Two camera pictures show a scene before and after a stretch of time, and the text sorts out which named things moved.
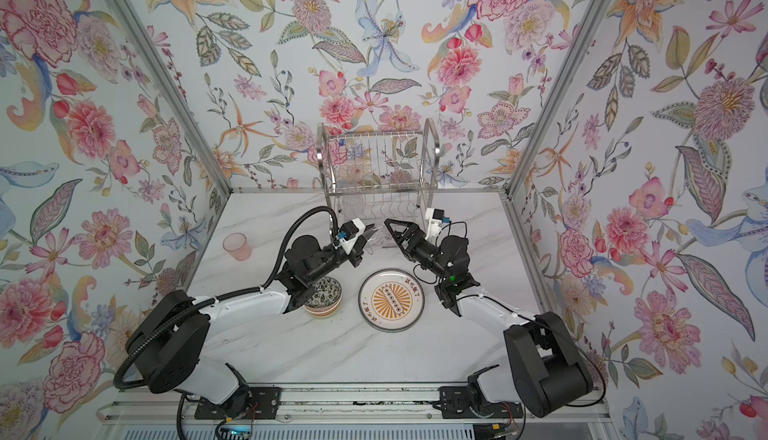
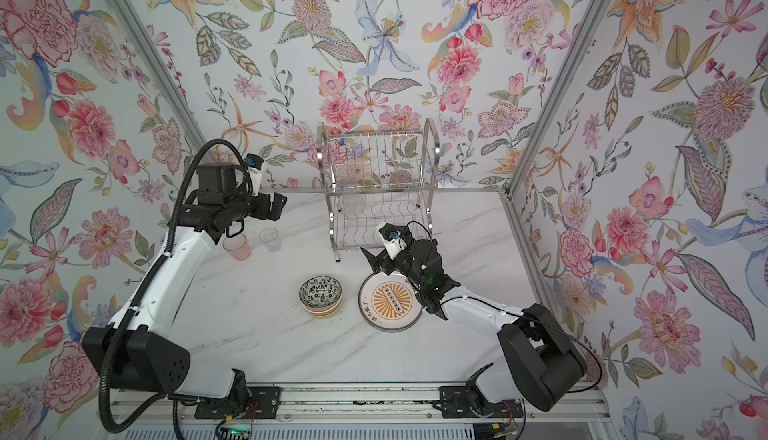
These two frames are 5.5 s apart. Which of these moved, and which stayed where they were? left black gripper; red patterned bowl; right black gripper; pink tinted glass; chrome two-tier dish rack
Moved: left black gripper; right black gripper
Stayed: chrome two-tier dish rack; red patterned bowl; pink tinted glass
